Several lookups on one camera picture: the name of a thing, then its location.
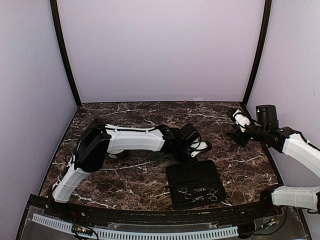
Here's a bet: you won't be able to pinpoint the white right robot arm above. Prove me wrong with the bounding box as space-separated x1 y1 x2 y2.
227 105 320 217

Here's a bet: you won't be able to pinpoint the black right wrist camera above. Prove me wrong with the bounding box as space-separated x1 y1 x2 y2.
255 104 279 131

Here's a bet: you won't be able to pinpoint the black front table rail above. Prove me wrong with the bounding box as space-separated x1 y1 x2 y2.
27 194 284 226

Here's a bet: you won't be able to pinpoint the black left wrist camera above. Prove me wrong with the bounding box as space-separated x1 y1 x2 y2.
180 123 200 144

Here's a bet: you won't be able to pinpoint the black corner post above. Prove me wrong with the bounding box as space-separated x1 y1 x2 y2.
241 0 273 108
49 0 82 108

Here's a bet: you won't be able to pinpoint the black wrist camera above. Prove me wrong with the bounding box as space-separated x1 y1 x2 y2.
180 123 200 144
255 104 279 131

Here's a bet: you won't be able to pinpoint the silver thinning scissors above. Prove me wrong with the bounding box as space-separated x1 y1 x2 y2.
206 189 219 203

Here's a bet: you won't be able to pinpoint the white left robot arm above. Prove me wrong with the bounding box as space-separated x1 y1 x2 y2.
48 118 201 218

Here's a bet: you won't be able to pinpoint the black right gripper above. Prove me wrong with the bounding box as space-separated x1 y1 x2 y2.
226 117 268 147

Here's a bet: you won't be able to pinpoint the white bowl with blue rim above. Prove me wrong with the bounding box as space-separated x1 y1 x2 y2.
107 150 126 159

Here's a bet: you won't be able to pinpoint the black zippered tool case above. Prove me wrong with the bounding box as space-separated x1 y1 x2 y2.
165 160 226 211

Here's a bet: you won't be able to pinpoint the clear tape on wall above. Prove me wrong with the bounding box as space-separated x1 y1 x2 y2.
193 97 203 102

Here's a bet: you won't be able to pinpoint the black right corner post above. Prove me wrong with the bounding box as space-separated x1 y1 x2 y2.
241 0 273 108

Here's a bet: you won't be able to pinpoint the black left corner post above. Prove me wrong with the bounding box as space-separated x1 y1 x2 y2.
49 0 82 108

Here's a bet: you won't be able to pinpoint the white slotted cable duct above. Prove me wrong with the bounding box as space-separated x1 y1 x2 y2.
31 213 239 240

